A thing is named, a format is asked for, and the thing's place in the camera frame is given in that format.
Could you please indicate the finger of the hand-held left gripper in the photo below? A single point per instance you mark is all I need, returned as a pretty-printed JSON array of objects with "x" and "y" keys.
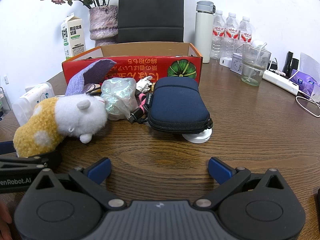
[
  {"x": 7, "y": 148},
  {"x": 37, "y": 161}
]

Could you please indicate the black power plug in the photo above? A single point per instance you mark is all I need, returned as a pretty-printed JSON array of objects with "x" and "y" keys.
[{"x": 273, "y": 65}]

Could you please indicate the purple tissue pack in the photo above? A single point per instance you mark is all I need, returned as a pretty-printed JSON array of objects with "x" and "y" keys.
[{"x": 305, "y": 81}]

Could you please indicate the white power strip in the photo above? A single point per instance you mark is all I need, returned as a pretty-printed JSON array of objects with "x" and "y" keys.
[{"x": 280, "y": 81}]

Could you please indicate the purple cloth pouch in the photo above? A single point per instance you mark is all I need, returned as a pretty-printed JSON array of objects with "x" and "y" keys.
[{"x": 77, "y": 82}]

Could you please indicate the white wall socket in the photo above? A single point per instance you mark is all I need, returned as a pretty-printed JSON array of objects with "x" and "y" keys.
[{"x": 6, "y": 79}]

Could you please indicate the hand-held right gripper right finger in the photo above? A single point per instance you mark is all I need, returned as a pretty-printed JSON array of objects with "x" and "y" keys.
[{"x": 220, "y": 169}]

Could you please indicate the pink pen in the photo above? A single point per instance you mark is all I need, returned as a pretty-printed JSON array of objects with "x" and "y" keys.
[{"x": 281, "y": 73}]

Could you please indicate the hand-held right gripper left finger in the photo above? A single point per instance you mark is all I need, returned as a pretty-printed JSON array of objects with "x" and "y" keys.
[{"x": 100, "y": 168}]

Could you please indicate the black smartphone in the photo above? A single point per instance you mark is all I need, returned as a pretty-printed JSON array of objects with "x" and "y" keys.
[{"x": 318, "y": 197}]

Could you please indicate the white charger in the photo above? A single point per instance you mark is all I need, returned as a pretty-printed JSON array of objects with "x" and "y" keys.
[{"x": 226, "y": 62}]

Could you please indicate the pink ceramic vase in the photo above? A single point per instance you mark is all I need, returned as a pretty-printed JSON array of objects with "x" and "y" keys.
[{"x": 103, "y": 25}]

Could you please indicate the clear plastic wrapper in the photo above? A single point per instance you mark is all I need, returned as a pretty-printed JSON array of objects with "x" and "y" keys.
[{"x": 310, "y": 62}]

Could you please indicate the crumpled white paper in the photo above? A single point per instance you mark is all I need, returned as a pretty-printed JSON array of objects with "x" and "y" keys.
[{"x": 143, "y": 85}]

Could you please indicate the white thermos bottle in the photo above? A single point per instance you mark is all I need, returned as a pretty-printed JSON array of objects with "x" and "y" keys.
[{"x": 202, "y": 35}]

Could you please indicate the white round disc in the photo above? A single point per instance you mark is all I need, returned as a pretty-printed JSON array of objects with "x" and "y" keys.
[{"x": 197, "y": 138}]

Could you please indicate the black bottle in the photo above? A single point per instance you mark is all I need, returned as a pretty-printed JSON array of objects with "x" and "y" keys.
[
  {"x": 295, "y": 66},
  {"x": 288, "y": 63}
]

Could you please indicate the small pale tin box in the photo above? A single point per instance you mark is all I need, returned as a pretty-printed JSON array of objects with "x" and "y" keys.
[{"x": 237, "y": 65}]

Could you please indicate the yellow white plush toy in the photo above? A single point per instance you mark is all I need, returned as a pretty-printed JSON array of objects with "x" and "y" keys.
[{"x": 75, "y": 120}]

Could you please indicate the white round gadget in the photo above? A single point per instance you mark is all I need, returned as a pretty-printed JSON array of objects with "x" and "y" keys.
[{"x": 257, "y": 43}]

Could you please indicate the clear glass cup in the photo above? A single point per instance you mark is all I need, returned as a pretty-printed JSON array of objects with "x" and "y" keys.
[{"x": 252, "y": 78}]

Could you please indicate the black paper bag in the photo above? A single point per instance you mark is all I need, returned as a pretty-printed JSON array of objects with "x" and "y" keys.
[{"x": 150, "y": 10}]

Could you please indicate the iridescent plastic bag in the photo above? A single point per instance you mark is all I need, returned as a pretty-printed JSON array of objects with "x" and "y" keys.
[{"x": 117, "y": 95}]

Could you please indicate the red cardboard box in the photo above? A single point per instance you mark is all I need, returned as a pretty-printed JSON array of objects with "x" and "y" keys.
[{"x": 150, "y": 66}]

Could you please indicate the translucent plastic container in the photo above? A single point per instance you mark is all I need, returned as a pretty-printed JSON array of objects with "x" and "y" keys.
[{"x": 30, "y": 100}]

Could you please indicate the wooden desktop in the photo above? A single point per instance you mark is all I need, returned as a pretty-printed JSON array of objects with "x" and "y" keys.
[{"x": 175, "y": 155}]

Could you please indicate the white green milk carton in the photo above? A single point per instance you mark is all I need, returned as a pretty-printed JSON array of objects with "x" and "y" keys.
[{"x": 75, "y": 37}]

